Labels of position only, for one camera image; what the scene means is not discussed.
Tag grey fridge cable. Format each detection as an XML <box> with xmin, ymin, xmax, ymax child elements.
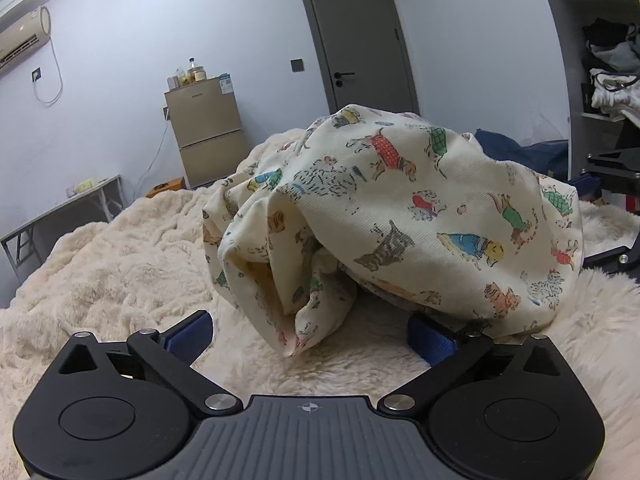
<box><xmin>134</xmin><ymin>107</ymin><xmax>172</xmax><ymax>202</ymax></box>

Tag gold small fridge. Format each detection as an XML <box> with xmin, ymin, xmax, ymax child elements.
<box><xmin>164</xmin><ymin>76</ymin><xmax>251</xmax><ymax>191</ymax></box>

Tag grey clothes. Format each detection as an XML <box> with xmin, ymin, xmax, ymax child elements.
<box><xmin>590</xmin><ymin>40</ymin><xmax>640</xmax><ymax>74</ymax></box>

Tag cream dog print garment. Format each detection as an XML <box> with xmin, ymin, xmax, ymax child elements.
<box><xmin>202</xmin><ymin>104</ymin><xmax>583</xmax><ymax>358</ymax></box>

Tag white air conditioner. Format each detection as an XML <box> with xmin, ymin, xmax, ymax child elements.
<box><xmin>0</xmin><ymin>5</ymin><xmax>53</xmax><ymax>77</ymax></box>

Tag white air conditioner cable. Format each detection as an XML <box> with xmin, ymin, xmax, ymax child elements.
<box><xmin>31</xmin><ymin>35</ymin><xmax>65</xmax><ymax>108</ymax></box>

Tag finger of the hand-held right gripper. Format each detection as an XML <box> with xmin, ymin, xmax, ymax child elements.
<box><xmin>569</xmin><ymin>149</ymin><xmax>640</xmax><ymax>202</ymax></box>
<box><xmin>581</xmin><ymin>244</ymin><xmax>640</xmax><ymax>285</ymax></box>

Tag white clothes black trim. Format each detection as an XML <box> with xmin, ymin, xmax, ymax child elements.
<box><xmin>589</xmin><ymin>67</ymin><xmax>640</xmax><ymax>127</ymax></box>

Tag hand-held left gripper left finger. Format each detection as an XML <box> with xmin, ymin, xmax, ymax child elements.
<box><xmin>56</xmin><ymin>310</ymin><xmax>241</xmax><ymax>418</ymax></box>

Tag yellow box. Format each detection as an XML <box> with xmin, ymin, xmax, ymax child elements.
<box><xmin>146</xmin><ymin>176</ymin><xmax>186</xmax><ymax>199</ymax></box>

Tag cream fluffy blanket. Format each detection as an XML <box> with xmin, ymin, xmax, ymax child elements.
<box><xmin>0</xmin><ymin>127</ymin><xmax>640</xmax><ymax>480</ymax></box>

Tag grey door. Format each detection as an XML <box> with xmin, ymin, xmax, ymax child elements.
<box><xmin>299</xmin><ymin>0</ymin><xmax>422</xmax><ymax>117</ymax></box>

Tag grey folding table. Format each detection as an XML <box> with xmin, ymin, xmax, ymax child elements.
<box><xmin>0</xmin><ymin>175</ymin><xmax>126</xmax><ymax>286</ymax></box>

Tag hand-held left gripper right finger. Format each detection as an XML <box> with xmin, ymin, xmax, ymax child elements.
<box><xmin>377</xmin><ymin>314</ymin><xmax>567</xmax><ymax>418</ymax></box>

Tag tissue pack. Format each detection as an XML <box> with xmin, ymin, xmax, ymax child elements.
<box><xmin>66</xmin><ymin>178</ymin><xmax>104</xmax><ymax>197</ymax></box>

